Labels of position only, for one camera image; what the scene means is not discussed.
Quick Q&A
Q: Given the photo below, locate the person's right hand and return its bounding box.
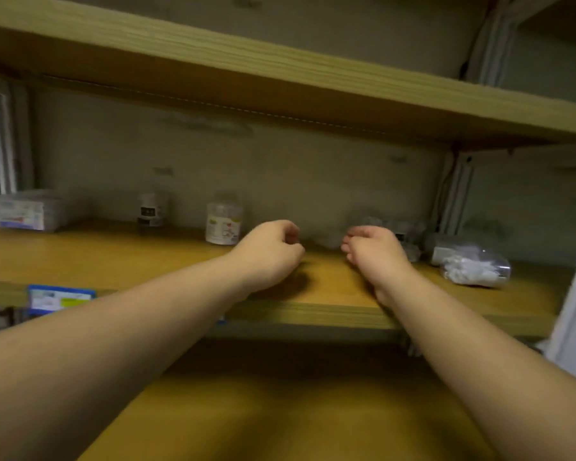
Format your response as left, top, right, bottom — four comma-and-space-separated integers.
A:
341, 226, 416, 308

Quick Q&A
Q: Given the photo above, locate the labelled transparent plastic box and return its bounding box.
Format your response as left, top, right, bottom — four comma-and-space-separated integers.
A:
9, 189, 68, 231
0, 195, 47, 232

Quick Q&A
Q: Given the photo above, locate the person's left hand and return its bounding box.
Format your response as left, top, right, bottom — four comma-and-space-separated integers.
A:
228, 220, 306, 296

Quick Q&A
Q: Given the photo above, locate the small jar with black label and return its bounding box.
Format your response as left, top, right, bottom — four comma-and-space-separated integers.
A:
139, 191, 166, 227

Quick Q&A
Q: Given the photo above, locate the person's left forearm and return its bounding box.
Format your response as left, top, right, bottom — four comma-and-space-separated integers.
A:
0, 256, 250, 461

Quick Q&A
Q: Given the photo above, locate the person's right forearm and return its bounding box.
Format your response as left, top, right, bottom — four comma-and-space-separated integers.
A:
376, 271, 576, 461

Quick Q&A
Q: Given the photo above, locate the white metal crossbar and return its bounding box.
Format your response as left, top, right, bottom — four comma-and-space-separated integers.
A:
453, 143, 576, 170

